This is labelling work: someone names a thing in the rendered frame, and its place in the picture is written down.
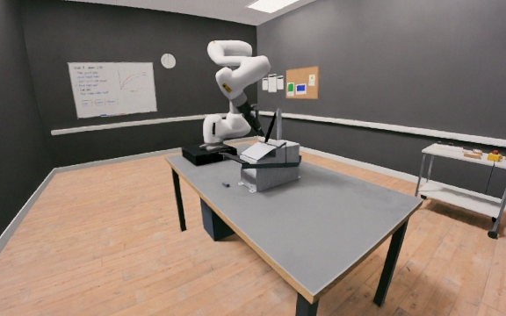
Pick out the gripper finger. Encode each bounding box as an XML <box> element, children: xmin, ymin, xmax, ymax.
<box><xmin>246</xmin><ymin>112</ymin><xmax>264</xmax><ymax>137</ymax></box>
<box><xmin>242</xmin><ymin>114</ymin><xmax>260</xmax><ymax>137</ymax></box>

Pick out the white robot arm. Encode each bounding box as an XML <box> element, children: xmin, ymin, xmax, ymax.
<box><xmin>200</xmin><ymin>40</ymin><xmax>271</xmax><ymax>151</ymax></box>

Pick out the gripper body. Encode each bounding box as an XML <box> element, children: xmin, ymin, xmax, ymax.
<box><xmin>236</xmin><ymin>100</ymin><xmax>252</xmax><ymax>118</ymax></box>

